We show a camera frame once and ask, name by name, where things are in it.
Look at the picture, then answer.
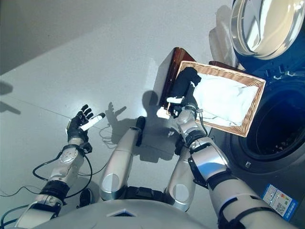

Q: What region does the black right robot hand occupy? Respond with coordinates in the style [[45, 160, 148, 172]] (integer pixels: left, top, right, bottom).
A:
[[166, 81, 200, 113]]

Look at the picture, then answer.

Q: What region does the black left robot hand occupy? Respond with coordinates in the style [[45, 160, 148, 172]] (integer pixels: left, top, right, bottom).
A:
[[66, 104, 106, 144]]

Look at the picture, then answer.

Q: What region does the dark navy garment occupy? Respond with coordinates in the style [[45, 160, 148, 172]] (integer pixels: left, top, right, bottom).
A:
[[170, 66, 202, 117]]

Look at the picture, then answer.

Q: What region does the grey front-load washing machine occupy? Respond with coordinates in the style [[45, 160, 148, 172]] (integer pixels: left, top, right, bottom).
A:
[[209, 59, 305, 229]]

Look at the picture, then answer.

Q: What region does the washing machine glass door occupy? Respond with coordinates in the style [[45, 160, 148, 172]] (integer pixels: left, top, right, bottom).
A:
[[230, 0, 305, 72]]

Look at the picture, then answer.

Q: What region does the glossy brown stand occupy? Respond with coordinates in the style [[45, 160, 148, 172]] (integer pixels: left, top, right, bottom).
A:
[[152, 47, 241, 108]]

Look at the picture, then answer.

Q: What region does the silver left robot leg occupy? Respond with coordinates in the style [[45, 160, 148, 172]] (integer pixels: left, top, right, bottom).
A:
[[99, 116, 146, 201]]

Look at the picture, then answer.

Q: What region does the silver robot leg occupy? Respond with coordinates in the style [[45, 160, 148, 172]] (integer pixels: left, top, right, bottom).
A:
[[166, 140, 198, 212], [99, 116, 146, 201]]

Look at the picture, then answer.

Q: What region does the wicker laundry basket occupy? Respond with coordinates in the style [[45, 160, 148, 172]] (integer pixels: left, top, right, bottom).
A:
[[166, 61, 266, 138]]

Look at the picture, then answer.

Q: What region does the silver right robot leg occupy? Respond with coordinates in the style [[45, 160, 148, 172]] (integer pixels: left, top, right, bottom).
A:
[[166, 140, 198, 212]]

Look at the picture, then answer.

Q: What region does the grey robot torso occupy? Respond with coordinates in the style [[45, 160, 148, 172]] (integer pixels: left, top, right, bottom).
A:
[[30, 199, 215, 229]]

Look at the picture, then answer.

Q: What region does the blue white chest emblem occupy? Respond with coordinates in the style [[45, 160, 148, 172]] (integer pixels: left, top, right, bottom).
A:
[[107, 208, 138, 217]]

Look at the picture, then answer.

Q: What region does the blue energy label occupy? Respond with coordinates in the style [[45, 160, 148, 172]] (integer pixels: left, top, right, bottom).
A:
[[261, 183, 298, 219]]

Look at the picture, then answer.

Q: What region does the thin white floor cable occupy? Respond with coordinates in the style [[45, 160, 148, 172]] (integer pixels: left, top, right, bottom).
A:
[[99, 125, 115, 146]]

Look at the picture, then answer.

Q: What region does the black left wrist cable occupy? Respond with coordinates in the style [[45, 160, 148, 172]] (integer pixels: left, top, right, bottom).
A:
[[32, 152, 93, 198]]

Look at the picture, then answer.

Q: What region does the thin black floor cable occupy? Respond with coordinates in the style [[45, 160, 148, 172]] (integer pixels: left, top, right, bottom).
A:
[[0, 185, 43, 198]]

